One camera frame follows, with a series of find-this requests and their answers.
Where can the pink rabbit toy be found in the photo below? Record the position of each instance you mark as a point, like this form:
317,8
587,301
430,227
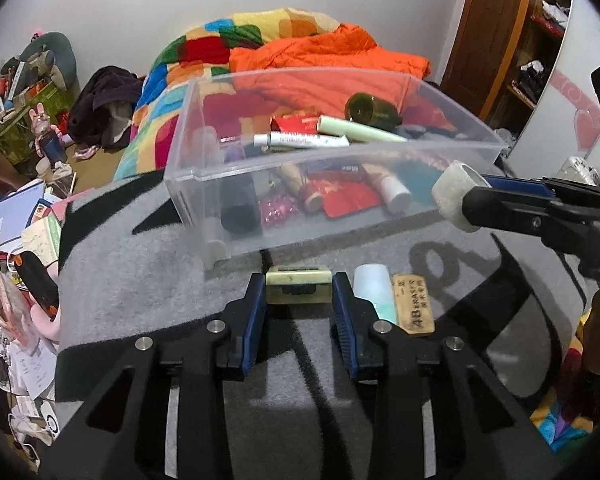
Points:
47,137

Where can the green glass bottle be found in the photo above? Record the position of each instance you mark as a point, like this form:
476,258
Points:
368,110

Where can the grey black blanket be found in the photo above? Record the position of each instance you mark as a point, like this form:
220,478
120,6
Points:
128,268

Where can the wooden wardrobe shelf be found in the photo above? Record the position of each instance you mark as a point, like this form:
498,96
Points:
530,56

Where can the orange down jacket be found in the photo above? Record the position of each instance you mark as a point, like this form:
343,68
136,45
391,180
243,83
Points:
324,70

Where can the blue card box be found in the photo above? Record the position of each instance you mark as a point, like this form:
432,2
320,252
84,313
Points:
335,170

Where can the cream square box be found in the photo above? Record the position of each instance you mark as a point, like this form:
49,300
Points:
290,285

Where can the beige cosmetic tube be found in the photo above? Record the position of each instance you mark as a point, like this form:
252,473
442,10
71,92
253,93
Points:
301,187

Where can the mint plastic bottle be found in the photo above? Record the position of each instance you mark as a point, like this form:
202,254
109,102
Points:
372,282

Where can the purple spray bottle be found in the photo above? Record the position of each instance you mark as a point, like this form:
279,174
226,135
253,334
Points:
240,211

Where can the green storage basket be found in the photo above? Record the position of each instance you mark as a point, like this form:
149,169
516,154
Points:
16,140

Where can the blue notebook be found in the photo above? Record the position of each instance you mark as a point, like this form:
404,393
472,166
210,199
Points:
16,210

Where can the cork stamp block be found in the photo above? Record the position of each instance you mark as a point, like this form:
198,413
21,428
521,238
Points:
413,306

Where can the wooden door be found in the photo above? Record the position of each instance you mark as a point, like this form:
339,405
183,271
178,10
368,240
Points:
485,42

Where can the black orange tool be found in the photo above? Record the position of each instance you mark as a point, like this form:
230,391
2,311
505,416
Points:
41,286

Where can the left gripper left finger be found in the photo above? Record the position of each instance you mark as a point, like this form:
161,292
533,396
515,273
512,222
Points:
255,314

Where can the dark clothes pile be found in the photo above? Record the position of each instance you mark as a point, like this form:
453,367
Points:
102,113

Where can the pale green tube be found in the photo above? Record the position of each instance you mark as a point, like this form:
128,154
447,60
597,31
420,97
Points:
354,131

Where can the white tape roll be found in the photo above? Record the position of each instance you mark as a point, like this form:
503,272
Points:
451,188

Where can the colourful patchwork quilt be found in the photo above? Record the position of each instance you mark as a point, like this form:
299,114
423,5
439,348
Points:
204,51

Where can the white marker pen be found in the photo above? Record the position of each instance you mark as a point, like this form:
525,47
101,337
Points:
298,141

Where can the grey green neck pillow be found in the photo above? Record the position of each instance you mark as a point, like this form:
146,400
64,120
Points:
52,56

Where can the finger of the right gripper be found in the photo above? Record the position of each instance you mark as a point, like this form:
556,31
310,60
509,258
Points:
517,210
520,186

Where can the clear plastic storage box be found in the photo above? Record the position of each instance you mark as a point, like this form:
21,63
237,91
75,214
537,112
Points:
213,139

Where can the red envelope packet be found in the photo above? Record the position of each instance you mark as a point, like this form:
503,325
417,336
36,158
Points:
344,195

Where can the pink neck massager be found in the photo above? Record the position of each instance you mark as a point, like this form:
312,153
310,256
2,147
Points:
47,328

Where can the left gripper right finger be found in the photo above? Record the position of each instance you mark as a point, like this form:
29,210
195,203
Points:
343,303

